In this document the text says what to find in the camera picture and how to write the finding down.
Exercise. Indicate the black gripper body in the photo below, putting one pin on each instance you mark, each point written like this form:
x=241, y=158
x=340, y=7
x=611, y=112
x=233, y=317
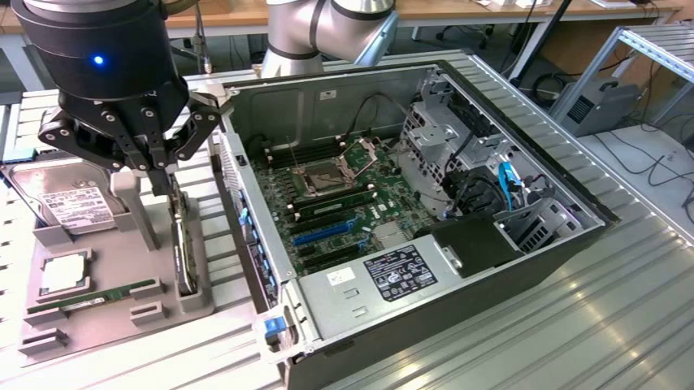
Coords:
x=97, y=32

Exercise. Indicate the graphics card with black fan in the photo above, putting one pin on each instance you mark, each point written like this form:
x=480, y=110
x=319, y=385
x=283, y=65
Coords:
x=184, y=243

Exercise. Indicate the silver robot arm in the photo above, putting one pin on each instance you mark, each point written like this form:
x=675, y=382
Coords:
x=292, y=36

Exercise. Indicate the blue disk caddy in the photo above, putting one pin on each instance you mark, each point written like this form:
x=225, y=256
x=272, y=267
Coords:
x=19, y=156

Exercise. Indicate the silver hard disk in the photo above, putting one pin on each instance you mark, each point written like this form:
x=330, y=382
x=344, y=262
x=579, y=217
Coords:
x=59, y=199

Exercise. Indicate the thin locking lever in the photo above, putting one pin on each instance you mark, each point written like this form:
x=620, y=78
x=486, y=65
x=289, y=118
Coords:
x=296, y=158

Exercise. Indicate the wooden desk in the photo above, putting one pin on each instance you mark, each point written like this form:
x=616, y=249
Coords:
x=232, y=22
x=460, y=13

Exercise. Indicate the CPU socket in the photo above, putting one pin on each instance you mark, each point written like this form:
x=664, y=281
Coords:
x=324, y=178

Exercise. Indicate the metal socket cover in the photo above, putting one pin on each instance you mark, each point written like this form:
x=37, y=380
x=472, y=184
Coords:
x=344, y=164

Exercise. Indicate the green RAM stick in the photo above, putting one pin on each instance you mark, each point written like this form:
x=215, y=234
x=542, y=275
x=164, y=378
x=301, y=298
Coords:
x=87, y=302
x=336, y=206

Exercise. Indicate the long black expansion slot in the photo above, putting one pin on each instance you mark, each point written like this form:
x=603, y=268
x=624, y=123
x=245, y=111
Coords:
x=319, y=226

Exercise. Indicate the silver CPU chip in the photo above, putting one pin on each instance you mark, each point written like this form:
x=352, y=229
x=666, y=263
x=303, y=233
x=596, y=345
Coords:
x=64, y=273

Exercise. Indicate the grey parts rack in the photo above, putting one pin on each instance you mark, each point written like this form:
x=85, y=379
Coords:
x=108, y=280

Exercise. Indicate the green motherboard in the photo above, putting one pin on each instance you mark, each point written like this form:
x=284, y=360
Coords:
x=392, y=191

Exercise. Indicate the metal drive cage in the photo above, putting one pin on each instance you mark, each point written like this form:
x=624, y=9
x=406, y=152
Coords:
x=423, y=138

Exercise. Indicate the silver chipset heat sink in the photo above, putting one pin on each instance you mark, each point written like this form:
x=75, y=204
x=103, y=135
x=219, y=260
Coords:
x=391, y=236

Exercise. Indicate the grey power supply unit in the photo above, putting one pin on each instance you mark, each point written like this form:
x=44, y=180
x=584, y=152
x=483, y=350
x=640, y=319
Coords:
x=336, y=302

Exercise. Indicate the black office chair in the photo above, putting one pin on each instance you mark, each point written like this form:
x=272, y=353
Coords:
x=464, y=29

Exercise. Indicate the blue case latch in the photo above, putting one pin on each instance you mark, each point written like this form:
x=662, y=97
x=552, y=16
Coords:
x=272, y=327

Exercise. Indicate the black plastic fan shroud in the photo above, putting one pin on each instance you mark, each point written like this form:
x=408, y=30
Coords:
x=476, y=243

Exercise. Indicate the black slanted pole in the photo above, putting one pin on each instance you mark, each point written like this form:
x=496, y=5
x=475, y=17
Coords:
x=542, y=36

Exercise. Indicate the metal disk bay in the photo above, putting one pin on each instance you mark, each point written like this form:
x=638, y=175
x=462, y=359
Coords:
x=536, y=233

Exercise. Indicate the open black PC case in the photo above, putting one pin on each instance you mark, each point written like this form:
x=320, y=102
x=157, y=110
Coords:
x=434, y=333

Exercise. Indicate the grey controller box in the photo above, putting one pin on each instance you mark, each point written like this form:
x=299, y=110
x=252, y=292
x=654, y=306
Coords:
x=602, y=107

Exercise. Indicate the aluminium frame table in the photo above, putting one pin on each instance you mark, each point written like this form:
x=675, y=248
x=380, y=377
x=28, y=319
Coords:
x=658, y=42

